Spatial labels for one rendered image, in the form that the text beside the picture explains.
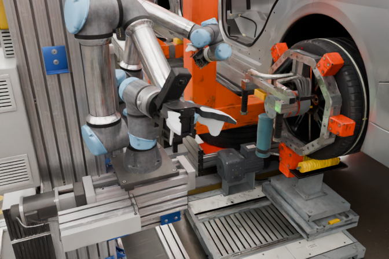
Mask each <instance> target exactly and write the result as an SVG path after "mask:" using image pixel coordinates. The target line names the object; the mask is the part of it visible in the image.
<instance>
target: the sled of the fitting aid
mask: <svg viewBox="0 0 389 259"><path fill-rule="evenodd" d="M262 192H263V193H264V195H265V196H267V197H268V199H269V200H270V201H271V202H272V203H273V204H274V205H275V206H276V208H277V209H278V210H279V211H280V212H281V213H282V214H283V215H284V216H285V217H286V218H287V220H288V221H289V222H290V223H291V224H292V225H293V226H294V227H295V228H296V229H297V230H298V231H299V233H300V234H301V235H302V236H303V237H304V238H305V240H307V241H311V240H314V239H317V238H320V237H323V236H327V235H330V234H333V233H336V232H339V231H342V230H346V229H348V228H352V227H355V226H357V224H358V219H359V215H357V214H356V213H355V212H354V211H353V210H352V209H350V210H347V211H345V212H341V213H337V214H333V215H331V216H327V217H324V218H321V219H317V220H314V221H310V222H308V221H307V220H306V219H305V218H304V217H303V216H302V215H301V214H300V213H299V212H298V211H297V210H296V209H295V208H294V207H293V206H292V205H291V204H290V203H289V202H288V201H287V200H286V199H285V198H284V197H283V196H282V195H281V194H280V193H279V192H278V191H277V190H276V189H275V188H274V187H273V186H272V185H271V180H269V181H266V182H263V183H262Z"/></svg>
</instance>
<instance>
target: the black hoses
mask: <svg viewBox="0 0 389 259"><path fill-rule="evenodd" d="M291 83H292V85H293V86H290V90H292V91H296V90H297V91H298V95H297V96H296V100H298V101H306V100H310V99H315V97H316V95H315V94H313V93H311V92H312V80H311V79H310V78H305V77H299V78H298V79H294V80H292V81H291Z"/></svg>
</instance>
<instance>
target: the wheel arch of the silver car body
mask: <svg viewBox="0 0 389 259"><path fill-rule="evenodd" d="M350 36H351V37H352V38H353V39H354V37H353V36H352V34H351V33H350V31H349V30H348V29H347V28H346V27H345V25H344V24H343V23H341V22H340V21H339V20H338V19H337V18H335V17H333V16H331V15H330V14H327V13H324V12H308V13H305V14H302V15H300V16H299V17H297V18H296V19H294V20H293V21H292V22H291V23H290V24H289V25H288V26H287V27H286V29H285V30H284V31H283V33H282V34H281V36H280V38H279V40H278V42H277V43H286V44H287V46H288V49H289V48H290V47H292V46H293V45H294V44H296V43H298V42H300V41H303V40H308V39H321V38H334V37H345V38H350ZM354 42H355V43H356V45H357V47H358V50H359V52H360V54H361V57H362V60H363V62H364V66H365V70H366V75H367V78H368V72H367V69H366V65H365V61H364V58H363V56H362V53H361V51H360V49H359V46H358V44H357V42H356V41H355V39H354ZM274 63H275V62H274V60H273V57H272V58H271V63H270V67H272V66H273V64H274ZM368 86H369V120H368V127H367V130H366V135H365V139H364V142H363V144H362V146H361V149H360V151H361V150H362V148H363V146H364V143H365V140H366V136H367V133H368V128H369V122H370V106H371V100H370V84H369V78H368Z"/></svg>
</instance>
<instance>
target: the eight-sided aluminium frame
mask: <svg viewBox="0 0 389 259"><path fill-rule="evenodd" d="M321 58H322V57H321V56H317V55H314V54H311V53H308V52H306V51H303V50H301V49H287V50H286V51H285V52H284V53H283V55H282V56H281V57H280V58H279V59H278V60H277V61H276V62H275V63H274V64H273V66H272V67H270V69H269V72H268V75H274V74H281V72H282V71H283V70H284V69H285V68H286V67H287V66H288V65H289V64H290V63H291V62H292V61H293V59H296V60H297V61H299V62H304V64H307V65H309V66H311V67H312V70H313V72H314V74H315V77H316V79H317V81H318V84H319V87H320V89H321V91H322V94H323V96H324V98H325V109H324V115H323V119H322V126H321V133H320V137H319V138H318V139H316V140H314V141H312V142H310V143H308V144H307V145H305V144H304V143H303V142H301V141H300V140H298V139H297V138H296V137H294V136H293V135H291V134H290V133H289V132H288V131H287V128H286V126H285V123H284V120H283V123H282V132H281V137H282V140H281V141H282V142H283V143H284V144H285V145H287V146H288V147H289V148H290V149H292V150H293V151H294V152H295V153H296V154H298V155H300V156H305V155H308V154H311V153H313V152H315V151H317V150H319V149H321V148H323V147H325V146H327V145H330V144H332V143H333V142H334V141H335V138H336V135H335V134H334V133H332V132H330V131H329V130H328V124H329V118H330V117H331V116H337V115H339V114H340V108H341V105H342V98H341V94H340V93H339V90H338V89H337V86H336V84H335V81H334V79H333V77H332V76H322V75H321V74H320V72H319V70H318V68H317V67H316V65H317V64H318V62H319V61H320V59H321ZM276 80H278V79H268V80H267V82H268V83H270V84H272V85H273V86H275V85H274V82H275V81H276Z"/></svg>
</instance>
